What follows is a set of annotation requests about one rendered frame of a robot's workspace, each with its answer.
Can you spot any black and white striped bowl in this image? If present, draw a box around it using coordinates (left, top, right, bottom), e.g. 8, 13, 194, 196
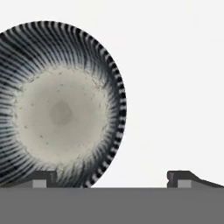
0, 20, 128, 189

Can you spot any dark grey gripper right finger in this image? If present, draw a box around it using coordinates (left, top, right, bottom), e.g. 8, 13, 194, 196
166, 170, 224, 189

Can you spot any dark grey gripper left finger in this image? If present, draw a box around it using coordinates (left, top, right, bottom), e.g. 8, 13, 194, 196
0, 170, 58, 189

